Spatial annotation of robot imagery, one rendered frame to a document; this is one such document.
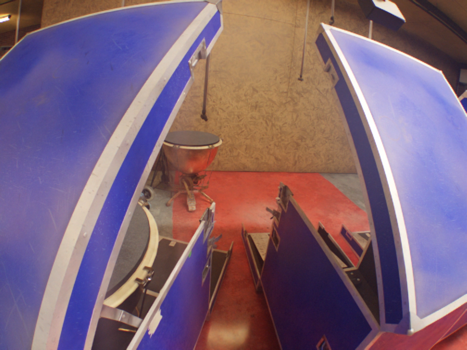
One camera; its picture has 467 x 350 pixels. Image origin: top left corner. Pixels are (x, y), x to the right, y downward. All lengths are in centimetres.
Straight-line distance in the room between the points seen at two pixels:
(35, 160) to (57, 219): 15
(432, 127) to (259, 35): 319
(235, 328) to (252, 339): 14
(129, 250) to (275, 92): 347
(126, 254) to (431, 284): 87
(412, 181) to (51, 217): 82
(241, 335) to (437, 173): 145
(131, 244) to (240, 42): 336
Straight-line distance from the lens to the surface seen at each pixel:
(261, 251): 222
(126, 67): 55
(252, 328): 178
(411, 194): 74
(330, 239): 257
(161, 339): 81
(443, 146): 104
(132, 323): 61
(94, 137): 42
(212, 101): 371
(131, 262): 77
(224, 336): 173
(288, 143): 418
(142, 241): 84
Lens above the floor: 150
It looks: 22 degrees down
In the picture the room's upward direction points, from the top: 6 degrees clockwise
